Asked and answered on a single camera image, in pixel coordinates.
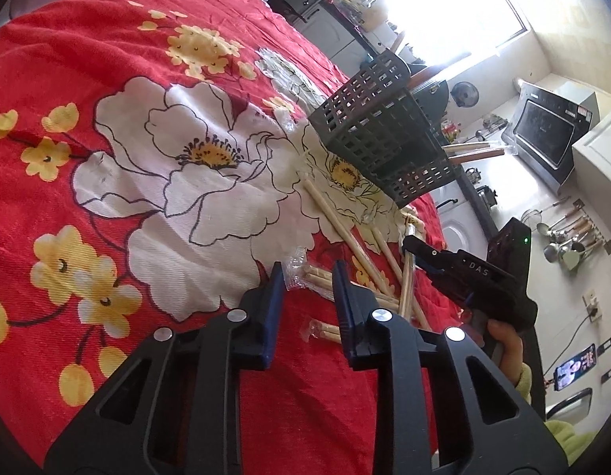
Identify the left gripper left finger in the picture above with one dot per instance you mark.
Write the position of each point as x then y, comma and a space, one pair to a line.
172, 407

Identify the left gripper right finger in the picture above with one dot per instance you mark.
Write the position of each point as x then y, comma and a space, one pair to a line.
443, 406

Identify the short wrapped chopsticks near gripper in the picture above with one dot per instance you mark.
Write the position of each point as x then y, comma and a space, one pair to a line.
319, 280

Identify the steel kettle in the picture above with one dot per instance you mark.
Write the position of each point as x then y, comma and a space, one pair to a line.
488, 196

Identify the white upper cabinet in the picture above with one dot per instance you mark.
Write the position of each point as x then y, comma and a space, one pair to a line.
592, 159

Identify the smartphone on wall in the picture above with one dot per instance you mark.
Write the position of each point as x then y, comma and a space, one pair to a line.
574, 368

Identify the right hand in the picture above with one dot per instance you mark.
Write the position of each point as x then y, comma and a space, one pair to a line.
513, 351

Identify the black range hood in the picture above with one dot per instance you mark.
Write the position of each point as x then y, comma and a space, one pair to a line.
544, 128

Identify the wrapped chopsticks on cloth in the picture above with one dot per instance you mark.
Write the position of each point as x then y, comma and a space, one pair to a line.
347, 236

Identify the black utensil basket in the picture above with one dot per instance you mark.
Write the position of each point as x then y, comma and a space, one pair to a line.
374, 123

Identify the green sleeve forearm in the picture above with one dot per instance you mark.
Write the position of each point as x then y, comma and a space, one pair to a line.
574, 444

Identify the hanging steel ladles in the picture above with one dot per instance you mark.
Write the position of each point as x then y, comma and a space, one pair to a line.
571, 236

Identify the red floral tablecloth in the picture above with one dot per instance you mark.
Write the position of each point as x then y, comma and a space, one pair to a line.
155, 162

